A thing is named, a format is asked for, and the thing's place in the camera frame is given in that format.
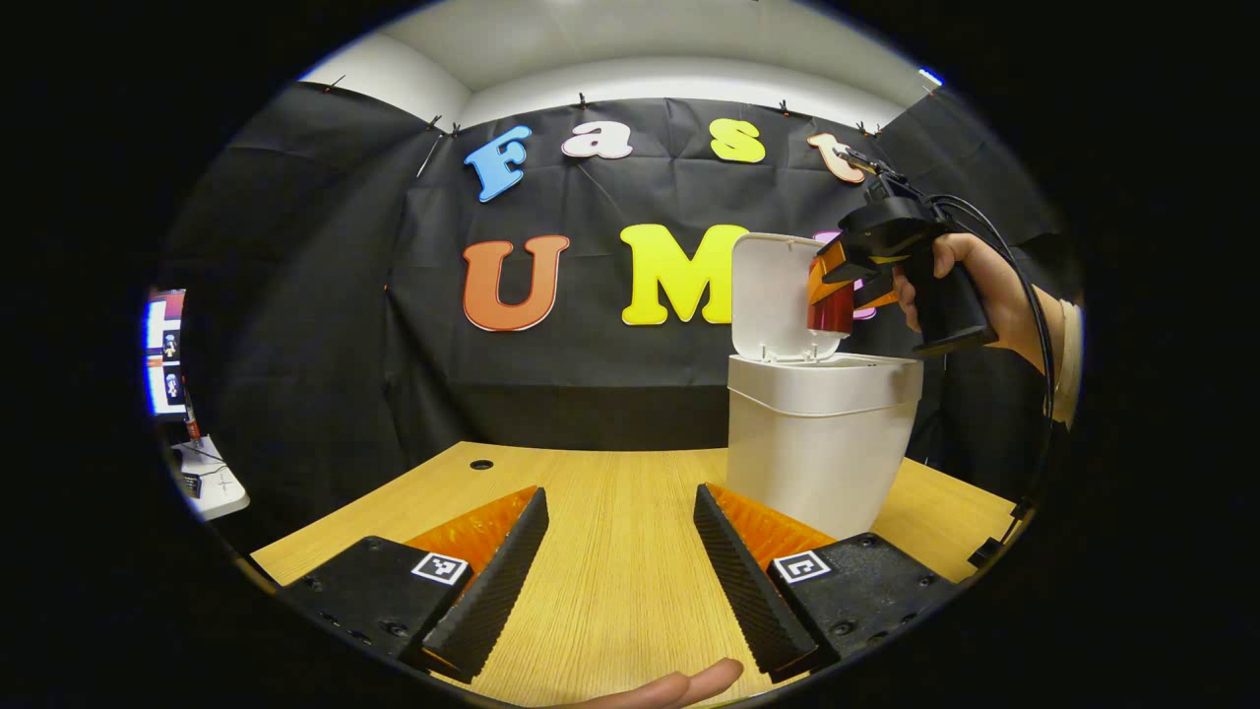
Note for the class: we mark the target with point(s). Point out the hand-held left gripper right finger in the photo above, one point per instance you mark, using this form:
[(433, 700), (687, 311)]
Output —
[(743, 591)]

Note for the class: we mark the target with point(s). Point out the computer monitor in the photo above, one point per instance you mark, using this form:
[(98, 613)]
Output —
[(162, 384)]

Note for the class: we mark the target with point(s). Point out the black backdrop cloth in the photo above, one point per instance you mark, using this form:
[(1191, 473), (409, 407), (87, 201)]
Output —
[(591, 394)]

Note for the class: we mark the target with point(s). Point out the red pop can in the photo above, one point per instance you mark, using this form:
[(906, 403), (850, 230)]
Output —
[(832, 313)]

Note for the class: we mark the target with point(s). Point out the white desktop garbage bin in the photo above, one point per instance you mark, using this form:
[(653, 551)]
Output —
[(817, 443)]

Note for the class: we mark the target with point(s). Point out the wooden desktop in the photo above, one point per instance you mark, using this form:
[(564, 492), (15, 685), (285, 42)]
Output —
[(610, 551)]

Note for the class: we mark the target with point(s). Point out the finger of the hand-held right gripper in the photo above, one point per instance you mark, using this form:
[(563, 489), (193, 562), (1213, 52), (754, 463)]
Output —
[(876, 295), (832, 264)]

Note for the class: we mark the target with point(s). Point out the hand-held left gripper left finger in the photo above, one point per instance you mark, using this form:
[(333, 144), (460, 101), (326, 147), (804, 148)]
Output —
[(492, 591)]

